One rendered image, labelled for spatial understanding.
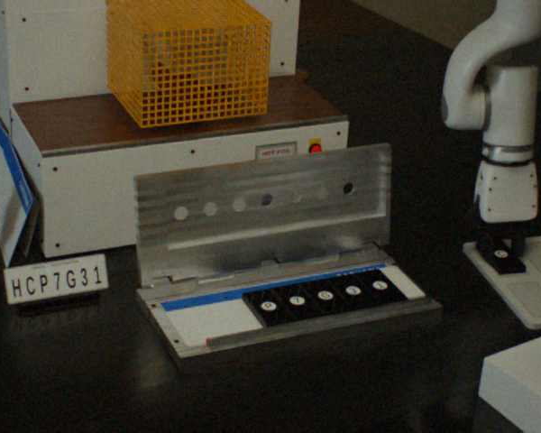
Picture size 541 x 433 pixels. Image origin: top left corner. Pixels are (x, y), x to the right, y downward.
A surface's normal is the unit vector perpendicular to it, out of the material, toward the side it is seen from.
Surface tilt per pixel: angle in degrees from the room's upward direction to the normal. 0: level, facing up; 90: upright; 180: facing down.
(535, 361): 4
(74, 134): 0
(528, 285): 0
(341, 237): 81
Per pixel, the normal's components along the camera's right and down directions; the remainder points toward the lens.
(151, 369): 0.06, -0.89
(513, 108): -0.01, 0.27
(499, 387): -0.85, 0.20
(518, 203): 0.27, 0.24
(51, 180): 0.40, 0.44
